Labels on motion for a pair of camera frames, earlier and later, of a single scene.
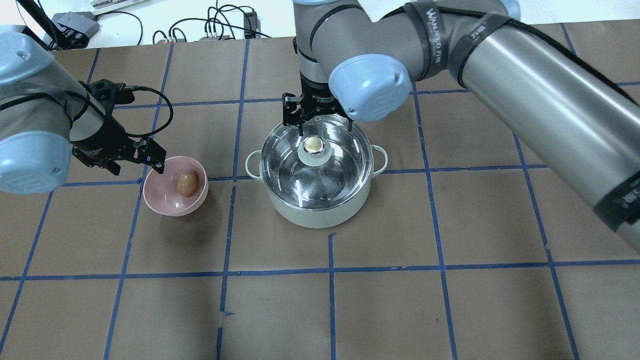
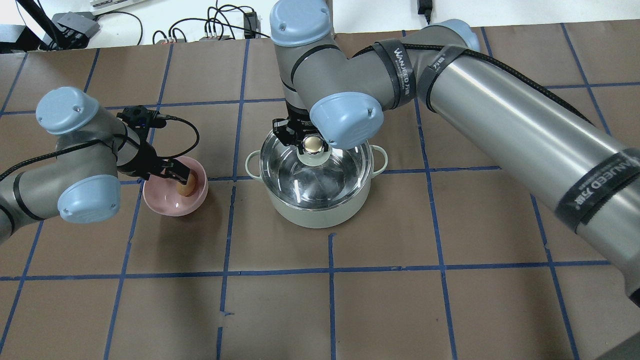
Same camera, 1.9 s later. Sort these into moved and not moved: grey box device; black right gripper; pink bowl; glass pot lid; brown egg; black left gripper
Moved: black right gripper; black left gripper
Not moved: pink bowl; brown egg; grey box device; glass pot lid
